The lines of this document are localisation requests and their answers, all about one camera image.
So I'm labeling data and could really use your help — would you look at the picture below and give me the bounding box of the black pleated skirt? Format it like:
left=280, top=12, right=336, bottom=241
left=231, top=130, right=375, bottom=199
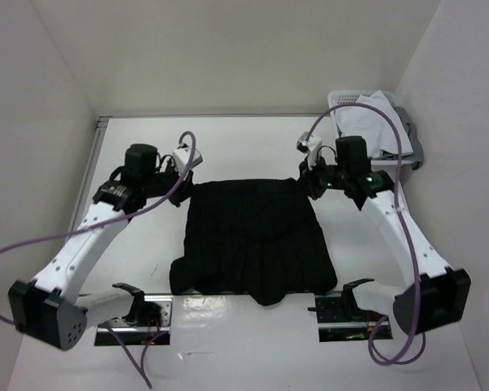
left=169, top=178, right=337, bottom=306

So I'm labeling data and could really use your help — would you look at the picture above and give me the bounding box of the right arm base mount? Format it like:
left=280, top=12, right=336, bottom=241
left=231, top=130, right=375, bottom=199
left=307, top=292, right=382, bottom=343

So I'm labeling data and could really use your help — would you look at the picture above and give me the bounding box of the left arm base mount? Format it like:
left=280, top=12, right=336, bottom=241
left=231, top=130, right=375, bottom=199
left=94, top=294, right=174, bottom=347

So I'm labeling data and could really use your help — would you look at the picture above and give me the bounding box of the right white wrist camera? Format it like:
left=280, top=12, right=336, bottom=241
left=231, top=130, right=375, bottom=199
left=296, top=132, right=322, bottom=169

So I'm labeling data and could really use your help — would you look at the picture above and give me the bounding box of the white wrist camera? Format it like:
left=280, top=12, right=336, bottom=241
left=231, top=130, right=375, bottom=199
left=172, top=143, right=203, bottom=174
left=296, top=132, right=322, bottom=169

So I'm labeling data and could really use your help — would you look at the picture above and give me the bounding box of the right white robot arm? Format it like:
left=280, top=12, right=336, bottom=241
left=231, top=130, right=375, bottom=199
left=297, top=133, right=471, bottom=334

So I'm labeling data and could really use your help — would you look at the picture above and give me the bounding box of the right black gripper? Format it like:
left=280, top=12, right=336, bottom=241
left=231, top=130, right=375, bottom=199
left=293, top=152, right=348, bottom=200

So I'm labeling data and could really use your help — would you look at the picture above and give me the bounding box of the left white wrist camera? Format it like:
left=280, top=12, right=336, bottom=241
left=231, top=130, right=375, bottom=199
left=172, top=143, right=203, bottom=174

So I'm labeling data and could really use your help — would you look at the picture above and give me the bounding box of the white laundry basket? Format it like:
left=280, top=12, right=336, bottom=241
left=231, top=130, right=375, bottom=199
left=328, top=90, right=409, bottom=166

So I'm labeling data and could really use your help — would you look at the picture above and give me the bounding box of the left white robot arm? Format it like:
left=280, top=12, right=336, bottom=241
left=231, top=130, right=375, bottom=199
left=8, top=143, right=203, bottom=351

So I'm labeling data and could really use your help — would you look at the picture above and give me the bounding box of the white skirt in basket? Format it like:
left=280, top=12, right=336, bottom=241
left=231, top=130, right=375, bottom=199
left=334, top=90, right=413, bottom=159

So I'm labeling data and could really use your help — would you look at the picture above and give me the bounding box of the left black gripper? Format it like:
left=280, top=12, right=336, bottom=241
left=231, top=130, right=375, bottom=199
left=143, top=157, right=199, bottom=207

